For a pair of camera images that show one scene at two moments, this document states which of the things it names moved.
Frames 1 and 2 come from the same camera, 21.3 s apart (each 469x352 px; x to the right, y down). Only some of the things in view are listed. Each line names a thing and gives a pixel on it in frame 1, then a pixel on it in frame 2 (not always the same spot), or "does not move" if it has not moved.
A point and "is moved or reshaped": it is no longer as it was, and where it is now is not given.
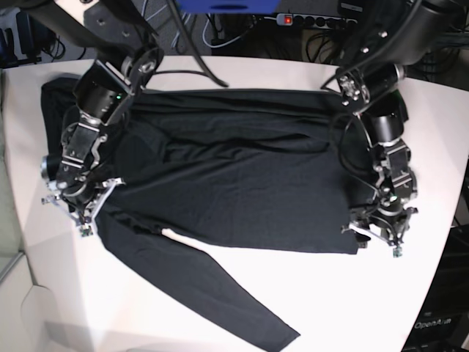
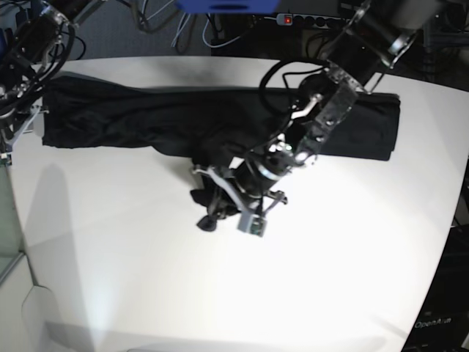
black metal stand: [443, 325] does not move
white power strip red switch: [314, 21] does not move
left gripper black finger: [362, 240] to [208, 223]
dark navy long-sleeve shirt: [267, 169] is moved or reshaped
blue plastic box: [229, 6] does not move
